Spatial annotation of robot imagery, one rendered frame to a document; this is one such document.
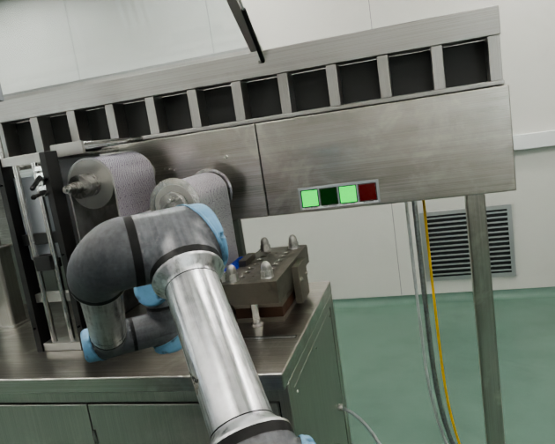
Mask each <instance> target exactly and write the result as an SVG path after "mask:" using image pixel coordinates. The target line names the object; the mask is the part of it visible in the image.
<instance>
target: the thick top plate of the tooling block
mask: <svg viewBox="0 0 555 444"><path fill-rule="evenodd" d="M288 248H289V247H288V246H286V247H276V248H271V251H268V252H260V250H261V249H259V250H258V251H257V252H256V253H255V260H254V261H252V262H251V263H250V264H249V265H248V266H246V267H239V268H238V269H237V270H236V272H238V276H239V279H240V280H239V281H238V282H234V283H227V282H222V283H221V284H222V286H223V289H224V291H225V294H226V297H227V299H228V301H229V304H230V306H243V305H258V304H273V303H280V301H281V300H282V299H283V298H284V296H285V295H286V294H287V292H288V291H289V290H290V288H291V287H292V285H293V277H292V266H293V265H294V264H295V262H296V261H297V260H298V259H299V258H304V257H305V260H306V266H307V264H308V263H309V258H308V252H307V245H299V248H297V249H288ZM264 261H267V262H269V263H270V267H271V268H272V270H273V275H274V277H273V278H270V279H261V272H260V271H261V264H262V262H264Z"/></svg>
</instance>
